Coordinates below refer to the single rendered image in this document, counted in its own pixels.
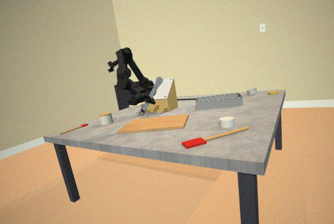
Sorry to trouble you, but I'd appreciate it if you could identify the red spatula with wooden handle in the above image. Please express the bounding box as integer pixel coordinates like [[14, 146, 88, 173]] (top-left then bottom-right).
[[182, 127, 249, 149]]

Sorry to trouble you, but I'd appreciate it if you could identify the cream short cylinder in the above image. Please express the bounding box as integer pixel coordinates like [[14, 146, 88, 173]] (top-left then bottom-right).
[[220, 117, 235, 128]]

